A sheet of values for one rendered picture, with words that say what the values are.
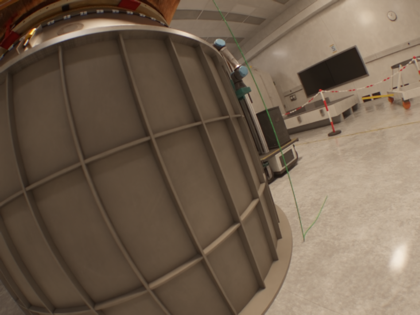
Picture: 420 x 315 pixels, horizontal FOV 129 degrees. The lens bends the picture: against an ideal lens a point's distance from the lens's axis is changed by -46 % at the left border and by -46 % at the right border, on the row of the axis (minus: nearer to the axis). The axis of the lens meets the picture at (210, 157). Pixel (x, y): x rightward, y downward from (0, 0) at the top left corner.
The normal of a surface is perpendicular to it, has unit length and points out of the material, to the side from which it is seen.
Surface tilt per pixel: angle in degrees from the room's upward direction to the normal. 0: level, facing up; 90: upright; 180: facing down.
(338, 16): 90
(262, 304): 0
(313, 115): 90
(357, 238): 0
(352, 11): 90
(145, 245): 90
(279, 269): 0
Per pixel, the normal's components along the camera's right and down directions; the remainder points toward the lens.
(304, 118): -0.82, 0.36
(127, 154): 0.54, -0.14
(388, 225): -0.36, -0.93
